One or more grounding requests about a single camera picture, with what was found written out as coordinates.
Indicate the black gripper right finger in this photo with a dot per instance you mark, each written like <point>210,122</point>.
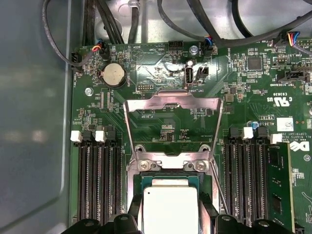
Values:
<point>226,225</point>

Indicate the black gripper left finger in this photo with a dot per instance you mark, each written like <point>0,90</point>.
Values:
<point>131,224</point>

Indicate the CPU with silver top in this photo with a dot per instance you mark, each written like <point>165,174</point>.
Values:
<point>170,207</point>

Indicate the metal socket cover frame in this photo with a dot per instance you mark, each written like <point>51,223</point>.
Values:
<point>146,103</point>

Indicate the black RAM slot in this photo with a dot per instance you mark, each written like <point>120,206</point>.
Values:
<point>92,182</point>
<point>243,182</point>
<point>116,182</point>
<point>81,182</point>
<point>103,182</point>
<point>229,182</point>
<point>260,182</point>

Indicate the green RAM stick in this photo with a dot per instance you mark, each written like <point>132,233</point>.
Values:
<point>278,185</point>

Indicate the white label sticker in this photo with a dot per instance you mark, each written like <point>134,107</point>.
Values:
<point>285,124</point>

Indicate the green motherboard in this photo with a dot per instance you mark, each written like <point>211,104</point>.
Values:
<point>243,102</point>

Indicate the silver board screw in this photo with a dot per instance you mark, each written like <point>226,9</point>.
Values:
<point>193,50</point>
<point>89,91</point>

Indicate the silver coin battery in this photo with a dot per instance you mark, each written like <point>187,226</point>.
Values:
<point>114,74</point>

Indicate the internal USB port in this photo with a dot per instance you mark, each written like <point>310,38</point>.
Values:
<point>189,76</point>

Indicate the black open PC case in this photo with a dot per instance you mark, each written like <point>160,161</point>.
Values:
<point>29,97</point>

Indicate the square black chip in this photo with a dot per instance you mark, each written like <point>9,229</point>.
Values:
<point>254,63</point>

